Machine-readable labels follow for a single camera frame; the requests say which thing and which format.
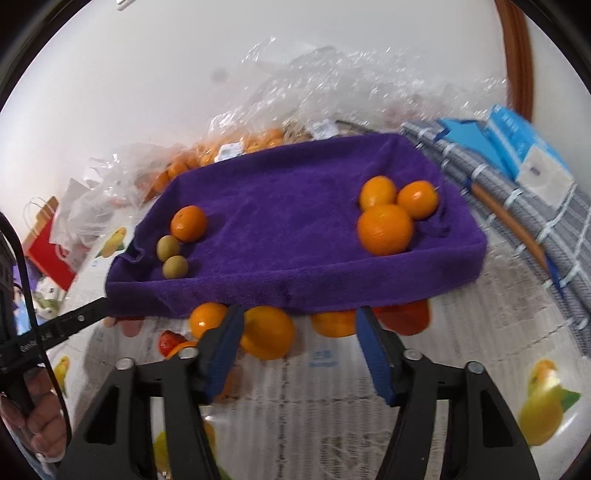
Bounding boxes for purple towel lined tray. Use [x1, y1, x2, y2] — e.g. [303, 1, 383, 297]
[105, 133, 489, 319]

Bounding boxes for blue tissue box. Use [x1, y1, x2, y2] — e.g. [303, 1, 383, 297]
[485, 104, 577, 206]

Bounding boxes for brown wooden rod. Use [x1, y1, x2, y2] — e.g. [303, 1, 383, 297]
[471, 182, 552, 273]

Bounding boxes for small red fruit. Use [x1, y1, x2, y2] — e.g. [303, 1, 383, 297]
[159, 331, 182, 357]

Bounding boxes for green round fruit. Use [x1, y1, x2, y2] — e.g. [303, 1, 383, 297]
[156, 235, 181, 261]
[163, 255, 189, 280]

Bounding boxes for grey checked cloth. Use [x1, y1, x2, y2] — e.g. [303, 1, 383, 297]
[401, 119, 591, 330]

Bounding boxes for fruit print tablecloth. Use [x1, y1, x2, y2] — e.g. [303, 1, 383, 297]
[46, 226, 591, 480]

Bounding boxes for small orange tangerine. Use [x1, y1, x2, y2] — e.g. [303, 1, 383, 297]
[170, 205, 208, 244]
[397, 181, 439, 220]
[189, 302, 229, 340]
[310, 310, 360, 338]
[359, 176, 398, 212]

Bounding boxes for red paper bag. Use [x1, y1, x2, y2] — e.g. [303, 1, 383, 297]
[23, 196, 77, 291]

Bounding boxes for white plastic bag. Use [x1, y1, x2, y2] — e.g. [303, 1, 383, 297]
[51, 178, 107, 250]

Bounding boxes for clear bag of oranges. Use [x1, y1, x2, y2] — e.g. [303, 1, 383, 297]
[148, 124, 289, 199]

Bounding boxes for person's left hand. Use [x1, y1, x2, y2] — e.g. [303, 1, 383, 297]
[0, 364, 68, 462]

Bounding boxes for large orange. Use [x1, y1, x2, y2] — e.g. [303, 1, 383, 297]
[357, 203, 414, 256]

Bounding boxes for oblong orange fruit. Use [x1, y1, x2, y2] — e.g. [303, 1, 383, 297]
[239, 305, 296, 361]

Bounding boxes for brown wooden door frame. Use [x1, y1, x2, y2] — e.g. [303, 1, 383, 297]
[494, 0, 534, 116]

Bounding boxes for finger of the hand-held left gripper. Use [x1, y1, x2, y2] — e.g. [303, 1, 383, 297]
[39, 298, 112, 342]

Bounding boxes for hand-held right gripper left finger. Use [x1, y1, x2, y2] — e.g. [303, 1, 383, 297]
[69, 305, 245, 480]

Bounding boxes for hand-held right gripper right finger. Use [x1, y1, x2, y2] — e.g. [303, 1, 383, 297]
[355, 305, 541, 480]

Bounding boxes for large clear plastic bag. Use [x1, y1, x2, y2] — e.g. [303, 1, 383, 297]
[208, 37, 509, 139]

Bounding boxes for blue paper sheet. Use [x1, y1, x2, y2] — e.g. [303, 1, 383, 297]
[438, 117, 509, 178]

